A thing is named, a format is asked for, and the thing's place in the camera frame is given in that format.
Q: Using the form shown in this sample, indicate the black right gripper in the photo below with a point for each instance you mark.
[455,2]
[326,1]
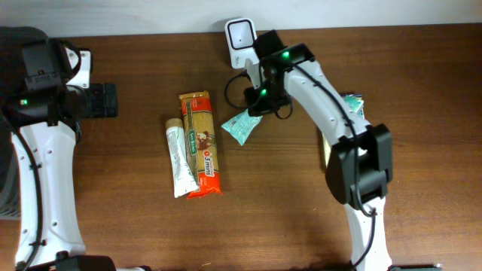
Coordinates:
[257,107]

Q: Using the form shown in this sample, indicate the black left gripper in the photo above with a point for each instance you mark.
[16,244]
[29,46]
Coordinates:
[100,108]

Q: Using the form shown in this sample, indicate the green plastic pouch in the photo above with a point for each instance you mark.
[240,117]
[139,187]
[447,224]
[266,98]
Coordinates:
[241,126]

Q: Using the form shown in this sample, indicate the yellow white snack bag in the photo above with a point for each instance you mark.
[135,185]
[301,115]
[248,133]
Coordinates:
[326,146]

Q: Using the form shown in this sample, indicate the orange spaghetti packet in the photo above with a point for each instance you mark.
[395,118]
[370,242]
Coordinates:
[200,140]

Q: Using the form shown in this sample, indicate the small green tissue pack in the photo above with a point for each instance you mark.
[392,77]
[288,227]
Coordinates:
[356,103]

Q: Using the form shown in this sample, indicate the white tube with tan cap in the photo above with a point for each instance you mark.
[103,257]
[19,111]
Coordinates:
[183,179]

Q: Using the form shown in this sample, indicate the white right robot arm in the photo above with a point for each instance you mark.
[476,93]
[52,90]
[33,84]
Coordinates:
[360,163]

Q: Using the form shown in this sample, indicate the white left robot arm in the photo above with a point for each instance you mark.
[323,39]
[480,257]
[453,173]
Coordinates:
[45,121]

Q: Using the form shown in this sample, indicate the white barcode scanner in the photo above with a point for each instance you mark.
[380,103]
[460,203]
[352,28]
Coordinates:
[241,35]

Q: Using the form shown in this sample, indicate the dark grey plastic basket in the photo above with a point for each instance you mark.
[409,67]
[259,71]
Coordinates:
[12,69]

